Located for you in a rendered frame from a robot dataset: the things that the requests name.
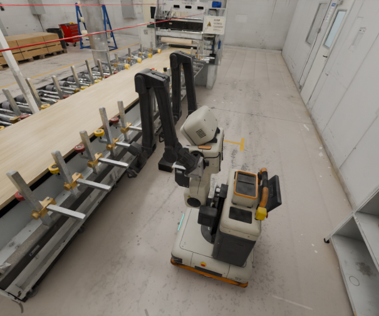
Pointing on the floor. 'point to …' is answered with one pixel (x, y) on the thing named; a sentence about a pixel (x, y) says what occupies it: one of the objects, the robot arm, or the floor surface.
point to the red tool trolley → (72, 30)
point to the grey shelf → (371, 251)
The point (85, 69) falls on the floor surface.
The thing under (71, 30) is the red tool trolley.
